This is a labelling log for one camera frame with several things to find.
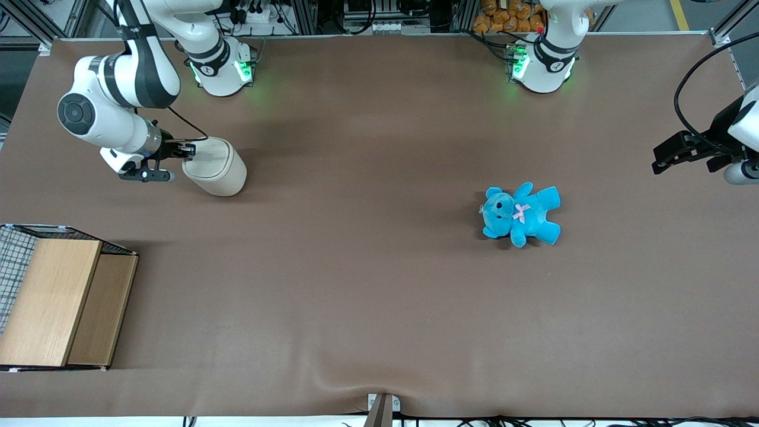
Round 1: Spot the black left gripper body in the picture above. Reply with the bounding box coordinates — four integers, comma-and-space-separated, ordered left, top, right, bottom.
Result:
699, 97, 749, 174

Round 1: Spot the beige lidded trash can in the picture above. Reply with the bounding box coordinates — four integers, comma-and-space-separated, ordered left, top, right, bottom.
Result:
181, 137, 247, 197

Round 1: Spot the white power strip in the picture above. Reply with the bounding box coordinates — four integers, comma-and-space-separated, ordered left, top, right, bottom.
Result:
236, 5, 275, 26

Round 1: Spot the blue teddy bear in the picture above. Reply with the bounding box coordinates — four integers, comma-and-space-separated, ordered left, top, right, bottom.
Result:
479, 182, 562, 248

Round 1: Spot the dark wooden shelf board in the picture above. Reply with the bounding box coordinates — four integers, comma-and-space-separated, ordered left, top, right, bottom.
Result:
67, 254, 139, 367

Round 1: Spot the light wooden shelf board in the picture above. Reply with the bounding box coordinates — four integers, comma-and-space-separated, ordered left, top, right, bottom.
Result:
0, 238, 103, 367

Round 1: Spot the brown table cover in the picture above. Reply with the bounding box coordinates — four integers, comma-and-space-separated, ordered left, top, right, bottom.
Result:
0, 33, 759, 419

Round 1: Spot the orange plush toy pile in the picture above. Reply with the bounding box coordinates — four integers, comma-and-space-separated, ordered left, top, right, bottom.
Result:
473, 0, 546, 34

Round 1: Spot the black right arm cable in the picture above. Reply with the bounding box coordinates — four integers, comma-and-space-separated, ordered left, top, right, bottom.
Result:
167, 106, 209, 144

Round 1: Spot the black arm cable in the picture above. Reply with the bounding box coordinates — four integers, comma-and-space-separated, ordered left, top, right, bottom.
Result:
675, 33, 759, 149
167, 106, 209, 144

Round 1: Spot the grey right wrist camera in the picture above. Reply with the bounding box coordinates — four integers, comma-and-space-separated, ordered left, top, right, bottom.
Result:
100, 147, 174, 183

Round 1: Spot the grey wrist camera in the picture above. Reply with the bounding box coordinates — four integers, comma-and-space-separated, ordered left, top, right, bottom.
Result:
100, 147, 174, 183
723, 160, 759, 186

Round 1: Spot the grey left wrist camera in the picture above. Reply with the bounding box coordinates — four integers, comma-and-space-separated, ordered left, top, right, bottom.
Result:
723, 160, 759, 186

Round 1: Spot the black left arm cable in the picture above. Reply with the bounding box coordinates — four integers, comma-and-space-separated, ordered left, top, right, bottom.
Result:
675, 33, 759, 149

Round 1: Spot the aluminium frame beam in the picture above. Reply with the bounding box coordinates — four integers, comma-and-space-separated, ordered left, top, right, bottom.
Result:
709, 0, 759, 48
0, 0, 90, 49

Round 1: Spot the wooden shelf with wire basket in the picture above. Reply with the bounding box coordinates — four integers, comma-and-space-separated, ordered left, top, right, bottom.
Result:
0, 224, 139, 372

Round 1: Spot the table edge clamp bracket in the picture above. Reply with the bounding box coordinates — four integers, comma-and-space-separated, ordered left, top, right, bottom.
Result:
363, 393, 401, 427

